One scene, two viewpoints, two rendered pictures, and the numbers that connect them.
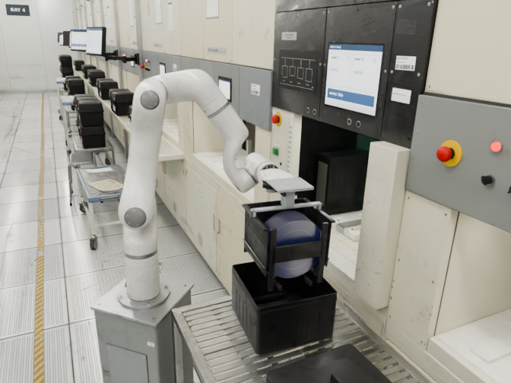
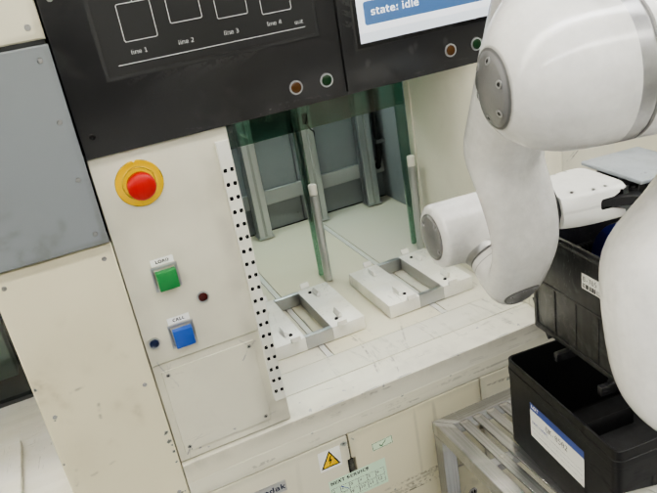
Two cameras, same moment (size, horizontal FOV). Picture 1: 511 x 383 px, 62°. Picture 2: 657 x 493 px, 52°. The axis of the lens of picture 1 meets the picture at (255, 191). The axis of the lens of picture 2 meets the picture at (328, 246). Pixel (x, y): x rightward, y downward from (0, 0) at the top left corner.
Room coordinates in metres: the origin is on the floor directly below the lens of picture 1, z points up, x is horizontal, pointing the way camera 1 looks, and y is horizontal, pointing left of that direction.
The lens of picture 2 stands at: (1.59, 0.81, 1.61)
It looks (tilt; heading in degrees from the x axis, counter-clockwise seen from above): 23 degrees down; 276
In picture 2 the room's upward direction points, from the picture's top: 10 degrees counter-clockwise
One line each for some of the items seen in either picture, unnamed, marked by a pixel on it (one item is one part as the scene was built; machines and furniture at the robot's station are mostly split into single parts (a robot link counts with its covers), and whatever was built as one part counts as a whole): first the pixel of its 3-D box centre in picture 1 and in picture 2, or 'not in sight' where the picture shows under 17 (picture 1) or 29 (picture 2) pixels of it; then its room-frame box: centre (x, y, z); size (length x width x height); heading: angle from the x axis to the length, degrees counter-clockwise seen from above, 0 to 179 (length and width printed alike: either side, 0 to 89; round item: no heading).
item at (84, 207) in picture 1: (109, 201); not in sight; (3.67, 1.35, 0.24); 0.97 x 0.52 x 0.48; 28
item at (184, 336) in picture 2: not in sight; (183, 335); (1.93, -0.09, 1.10); 0.03 x 0.02 x 0.03; 26
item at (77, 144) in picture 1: (93, 156); not in sight; (5.19, 2.07, 0.24); 0.94 x 0.53 x 0.48; 25
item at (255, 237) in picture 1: (285, 229); (634, 266); (1.24, -0.10, 1.12); 0.24 x 0.20 x 0.32; 111
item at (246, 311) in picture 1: (280, 299); (629, 416); (1.25, -0.10, 0.85); 0.28 x 0.28 x 0.17; 20
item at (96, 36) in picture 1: (112, 46); not in sight; (4.49, 1.47, 1.59); 0.50 x 0.41 x 0.36; 116
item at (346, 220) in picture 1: (358, 224); (301, 316); (1.81, -0.48, 0.89); 0.22 x 0.21 x 0.04; 116
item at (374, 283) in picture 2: not in sight; (408, 278); (1.56, -0.60, 0.89); 0.22 x 0.21 x 0.04; 116
